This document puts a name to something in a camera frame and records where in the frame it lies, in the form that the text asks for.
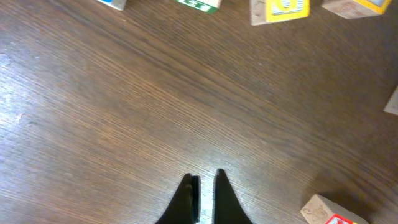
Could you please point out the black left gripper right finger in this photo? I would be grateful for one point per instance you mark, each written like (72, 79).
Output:
(226, 206)

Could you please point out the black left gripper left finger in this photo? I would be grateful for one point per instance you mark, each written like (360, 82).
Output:
(184, 207)

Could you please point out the red I letter block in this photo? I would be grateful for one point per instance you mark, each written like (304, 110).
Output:
(320, 210)

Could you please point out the wooden block red side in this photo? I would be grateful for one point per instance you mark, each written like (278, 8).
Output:
(392, 104)

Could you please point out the yellow block left lower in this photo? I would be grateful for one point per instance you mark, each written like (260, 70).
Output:
(272, 11)

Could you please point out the yellow block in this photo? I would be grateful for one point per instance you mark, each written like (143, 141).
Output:
(355, 9)
(272, 11)

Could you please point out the wooden block green side left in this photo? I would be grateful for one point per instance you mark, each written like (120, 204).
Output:
(207, 6)

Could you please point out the blue H block lower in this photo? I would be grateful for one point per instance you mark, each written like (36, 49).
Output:
(116, 4)

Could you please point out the yellow block left middle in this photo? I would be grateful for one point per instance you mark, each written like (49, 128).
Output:
(355, 9)

